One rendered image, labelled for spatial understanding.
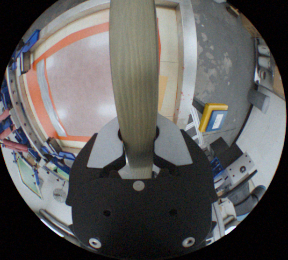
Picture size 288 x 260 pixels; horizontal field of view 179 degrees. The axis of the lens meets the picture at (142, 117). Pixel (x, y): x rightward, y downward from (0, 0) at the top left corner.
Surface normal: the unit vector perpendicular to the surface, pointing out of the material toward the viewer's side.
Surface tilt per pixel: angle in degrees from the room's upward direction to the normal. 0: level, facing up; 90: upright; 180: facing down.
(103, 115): 0
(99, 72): 0
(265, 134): 90
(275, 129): 90
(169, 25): 0
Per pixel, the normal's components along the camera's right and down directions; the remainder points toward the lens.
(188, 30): 0.04, 0.51
